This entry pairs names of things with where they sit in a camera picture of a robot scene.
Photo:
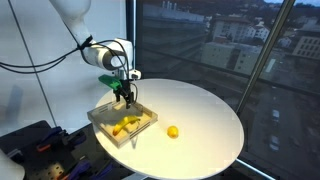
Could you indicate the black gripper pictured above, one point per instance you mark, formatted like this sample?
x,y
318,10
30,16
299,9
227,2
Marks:
x,y
124,89

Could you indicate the yellow banana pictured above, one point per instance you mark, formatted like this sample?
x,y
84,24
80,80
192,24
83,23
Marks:
x,y
125,122

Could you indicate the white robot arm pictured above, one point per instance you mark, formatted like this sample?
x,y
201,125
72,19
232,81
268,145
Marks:
x,y
100,55

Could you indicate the shallow wooden box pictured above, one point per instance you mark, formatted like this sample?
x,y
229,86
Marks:
x,y
106,115

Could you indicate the small yellow lemon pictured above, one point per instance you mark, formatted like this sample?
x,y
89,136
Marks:
x,y
172,132

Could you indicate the perforated metal board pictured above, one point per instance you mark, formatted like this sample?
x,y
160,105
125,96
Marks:
x,y
53,170

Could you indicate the black workbench platform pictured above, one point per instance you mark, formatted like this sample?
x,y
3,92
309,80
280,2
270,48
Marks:
x,y
23,133

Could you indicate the white rounded housing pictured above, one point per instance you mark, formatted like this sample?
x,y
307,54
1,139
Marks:
x,y
10,168

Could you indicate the diagonal metal window pole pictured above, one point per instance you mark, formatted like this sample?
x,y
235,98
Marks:
x,y
266,50

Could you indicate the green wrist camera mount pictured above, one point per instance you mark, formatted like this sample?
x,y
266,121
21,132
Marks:
x,y
109,82

